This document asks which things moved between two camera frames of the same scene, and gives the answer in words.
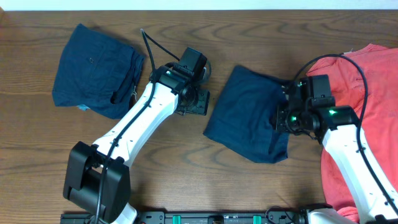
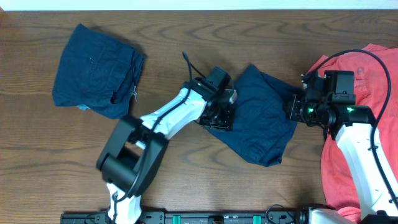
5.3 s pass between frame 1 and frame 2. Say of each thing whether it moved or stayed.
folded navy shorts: stayed
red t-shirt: stayed
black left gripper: moved
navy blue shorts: stayed
